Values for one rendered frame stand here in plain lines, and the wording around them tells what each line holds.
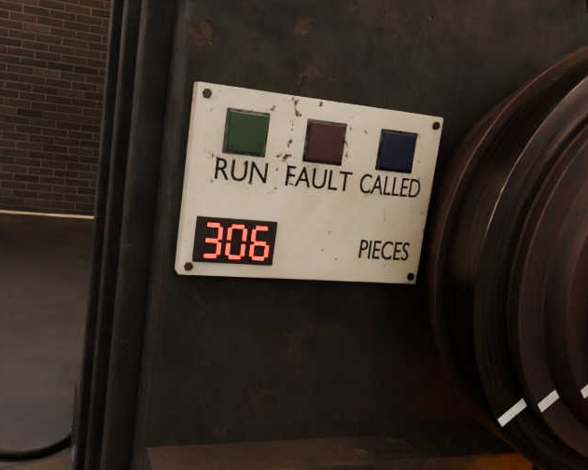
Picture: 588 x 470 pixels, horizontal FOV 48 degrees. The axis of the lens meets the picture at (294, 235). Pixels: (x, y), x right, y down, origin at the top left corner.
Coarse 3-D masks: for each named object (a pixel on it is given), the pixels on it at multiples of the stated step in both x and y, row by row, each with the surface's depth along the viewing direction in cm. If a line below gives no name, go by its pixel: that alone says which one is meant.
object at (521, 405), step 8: (584, 392) 60; (520, 400) 63; (544, 400) 61; (552, 400) 62; (512, 408) 63; (520, 408) 63; (544, 408) 62; (504, 416) 62; (512, 416) 63; (504, 424) 63
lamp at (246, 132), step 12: (240, 120) 61; (252, 120) 61; (264, 120) 62; (228, 132) 61; (240, 132) 61; (252, 132) 61; (264, 132) 62; (228, 144) 61; (240, 144) 61; (252, 144) 62
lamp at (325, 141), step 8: (312, 128) 63; (320, 128) 64; (328, 128) 64; (336, 128) 64; (344, 128) 64; (312, 136) 64; (320, 136) 64; (328, 136) 64; (336, 136) 64; (312, 144) 64; (320, 144) 64; (328, 144) 64; (336, 144) 65; (312, 152) 64; (320, 152) 64; (328, 152) 64; (336, 152) 65; (328, 160) 65; (336, 160) 65
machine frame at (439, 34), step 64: (128, 0) 84; (192, 0) 60; (256, 0) 61; (320, 0) 64; (384, 0) 66; (448, 0) 68; (512, 0) 71; (576, 0) 73; (128, 64) 86; (192, 64) 61; (256, 64) 63; (320, 64) 65; (384, 64) 67; (448, 64) 70; (512, 64) 72; (128, 128) 87; (448, 128) 71; (128, 192) 70; (128, 256) 71; (128, 320) 72; (192, 320) 66; (256, 320) 68; (320, 320) 71; (384, 320) 74; (128, 384) 74; (192, 384) 67; (256, 384) 70; (320, 384) 73; (384, 384) 76; (448, 384) 79; (128, 448) 75; (192, 448) 68; (256, 448) 70; (320, 448) 72; (384, 448) 74; (448, 448) 76; (512, 448) 78
